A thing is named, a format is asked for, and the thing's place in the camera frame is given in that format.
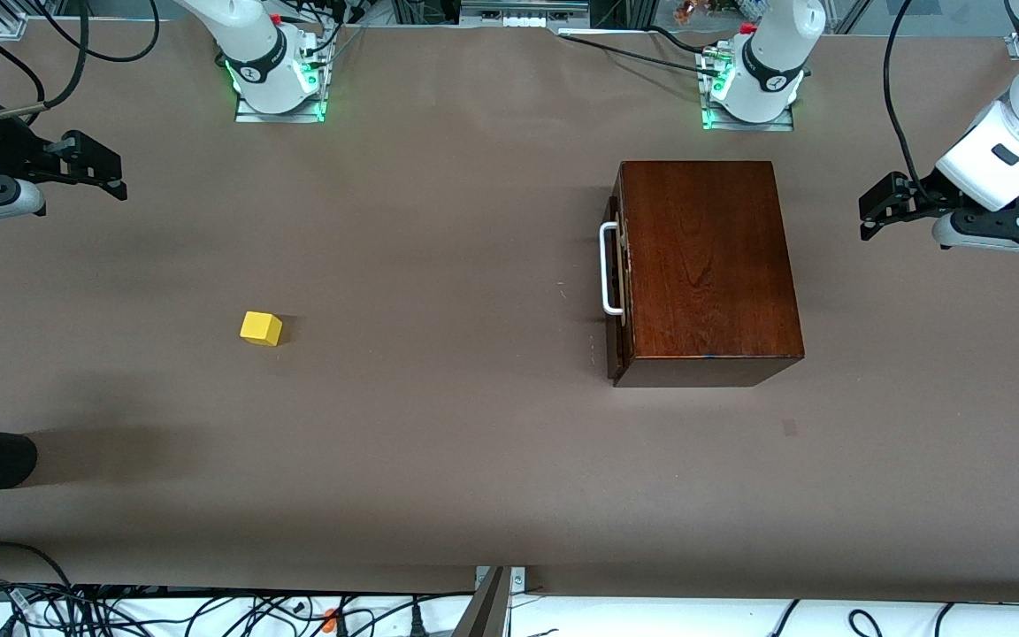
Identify dark wooden drawer cabinet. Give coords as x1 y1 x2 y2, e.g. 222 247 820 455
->
607 159 806 388

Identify light wooden drawer white handle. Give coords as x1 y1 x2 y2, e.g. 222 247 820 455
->
599 195 627 380

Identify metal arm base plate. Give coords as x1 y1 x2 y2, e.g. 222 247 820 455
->
701 53 796 133
234 93 327 124

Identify small metal bracket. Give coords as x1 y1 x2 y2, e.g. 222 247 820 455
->
474 566 526 592

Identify colourful small parts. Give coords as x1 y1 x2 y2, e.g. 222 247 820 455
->
673 0 758 26

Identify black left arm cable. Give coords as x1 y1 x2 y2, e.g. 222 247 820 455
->
883 0 931 187

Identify yellow block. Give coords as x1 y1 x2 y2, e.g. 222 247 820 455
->
240 311 284 347

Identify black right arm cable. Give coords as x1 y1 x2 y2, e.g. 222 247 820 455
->
0 0 161 116

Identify dark metal post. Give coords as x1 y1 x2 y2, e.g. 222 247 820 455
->
452 566 512 637

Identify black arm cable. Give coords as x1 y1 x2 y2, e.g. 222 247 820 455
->
883 0 931 187
0 0 161 116

